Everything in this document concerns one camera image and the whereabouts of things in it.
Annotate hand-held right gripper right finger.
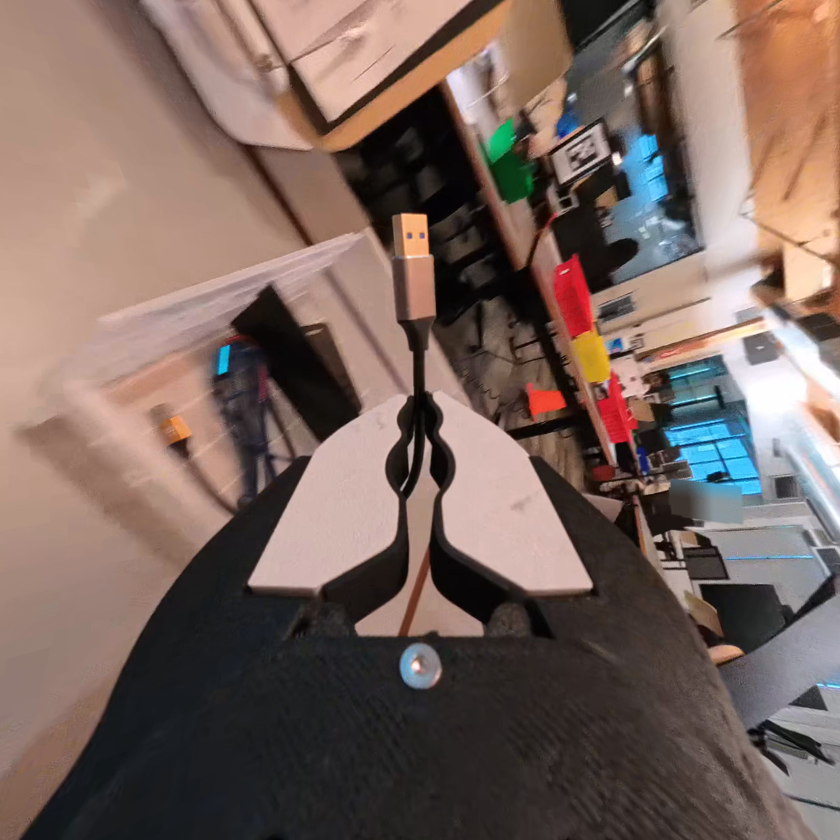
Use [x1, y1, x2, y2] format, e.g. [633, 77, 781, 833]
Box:
[423, 390, 596, 623]

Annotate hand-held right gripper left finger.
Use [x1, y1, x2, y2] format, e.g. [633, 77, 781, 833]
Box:
[247, 392, 416, 621]

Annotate black cable grey plug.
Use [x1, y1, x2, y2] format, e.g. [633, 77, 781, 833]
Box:
[387, 212, 439, 503]

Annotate clear plastic bin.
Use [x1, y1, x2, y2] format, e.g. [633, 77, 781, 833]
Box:
[13, 233, 460, 526]

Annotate white desk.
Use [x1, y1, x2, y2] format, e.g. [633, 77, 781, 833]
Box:
[0, 0, 487, 840]

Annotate red plastic bin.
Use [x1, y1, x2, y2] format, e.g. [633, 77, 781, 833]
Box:
[596, 373, 639, 448]
[553, 255, 596, 340]

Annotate black USB hub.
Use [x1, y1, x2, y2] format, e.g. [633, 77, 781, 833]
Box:
[231, 284, 363, 442]

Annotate yellow plastic bin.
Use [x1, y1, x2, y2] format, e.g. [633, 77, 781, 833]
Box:
[570, 330, 613, 386]

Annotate blue-lit window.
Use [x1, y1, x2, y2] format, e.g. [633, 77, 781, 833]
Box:
[661, 420, 757, 481]

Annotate green plastic bin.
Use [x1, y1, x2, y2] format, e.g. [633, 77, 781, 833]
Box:
[481, 117, 538, 206]

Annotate framed black white marker sign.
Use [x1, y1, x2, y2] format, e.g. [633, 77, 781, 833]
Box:
[550, 120, 616, 189]

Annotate wooden document board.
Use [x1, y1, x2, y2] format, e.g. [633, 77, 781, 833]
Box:
[322, 0, 573, 153]

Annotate white stand base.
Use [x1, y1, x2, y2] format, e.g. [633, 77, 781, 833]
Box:
[140, 0, 316, 151]

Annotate blue braided cable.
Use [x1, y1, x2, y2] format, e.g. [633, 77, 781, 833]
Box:
[213, 331, 277, 503]

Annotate black cable orange plug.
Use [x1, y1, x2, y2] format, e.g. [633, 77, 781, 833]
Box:
[150, 403, 240, 516]

